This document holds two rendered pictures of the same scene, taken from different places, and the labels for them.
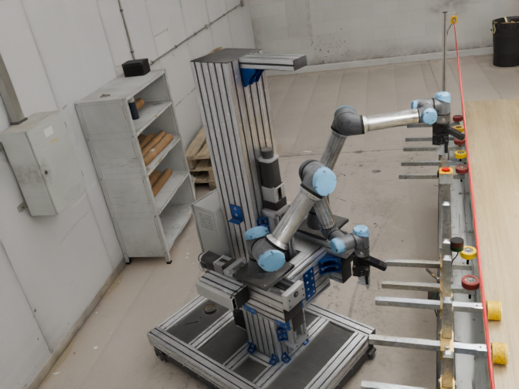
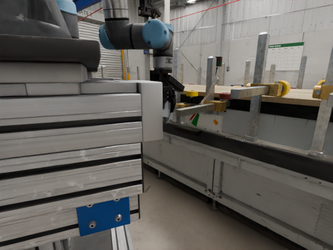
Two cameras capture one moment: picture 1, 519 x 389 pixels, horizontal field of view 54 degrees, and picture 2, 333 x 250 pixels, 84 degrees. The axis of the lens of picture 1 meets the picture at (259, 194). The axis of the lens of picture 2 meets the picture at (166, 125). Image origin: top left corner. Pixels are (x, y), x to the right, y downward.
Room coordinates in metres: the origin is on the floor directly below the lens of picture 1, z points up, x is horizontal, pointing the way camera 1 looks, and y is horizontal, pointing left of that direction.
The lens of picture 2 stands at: (1.79, 0.21, 1.00)
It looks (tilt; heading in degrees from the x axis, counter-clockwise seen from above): 15 degrees down; 294
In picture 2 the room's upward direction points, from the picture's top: straight up
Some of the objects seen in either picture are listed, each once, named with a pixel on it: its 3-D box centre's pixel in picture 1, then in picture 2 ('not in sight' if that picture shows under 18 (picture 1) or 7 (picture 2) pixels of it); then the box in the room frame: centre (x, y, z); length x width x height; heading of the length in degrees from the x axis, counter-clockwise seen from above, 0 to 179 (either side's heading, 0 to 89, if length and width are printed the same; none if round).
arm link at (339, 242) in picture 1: (340, 241); (152, 36); (2.09, -0.35, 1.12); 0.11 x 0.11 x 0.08; 16
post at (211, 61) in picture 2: (446, 280); (209, 101); (1.99, -0.83, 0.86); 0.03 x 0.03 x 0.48; 68
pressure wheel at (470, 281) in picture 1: (469, 288); (225, 102); (1.91, -0.92, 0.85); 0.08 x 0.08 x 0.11
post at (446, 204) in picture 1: (445, 241); (176, 88); (2.23, -0.93, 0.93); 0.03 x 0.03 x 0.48; 68
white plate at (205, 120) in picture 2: not in sight; (201, 121); (2.03, -0.82, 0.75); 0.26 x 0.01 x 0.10; 158
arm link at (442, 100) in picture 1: (442, 103); not in sight; (2.47, -1.00, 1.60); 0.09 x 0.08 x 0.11; 81
